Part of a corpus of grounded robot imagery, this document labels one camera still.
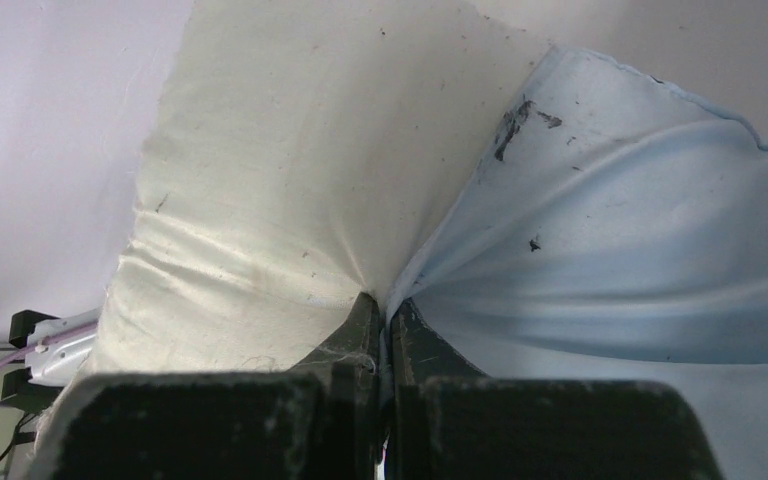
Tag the light blue pillowcase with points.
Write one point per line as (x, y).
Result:
(615, 228)

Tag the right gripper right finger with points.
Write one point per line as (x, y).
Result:
(453, 421)

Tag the white pillow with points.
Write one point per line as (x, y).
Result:
(304, 152)

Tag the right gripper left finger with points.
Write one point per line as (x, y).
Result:
(317, 420)

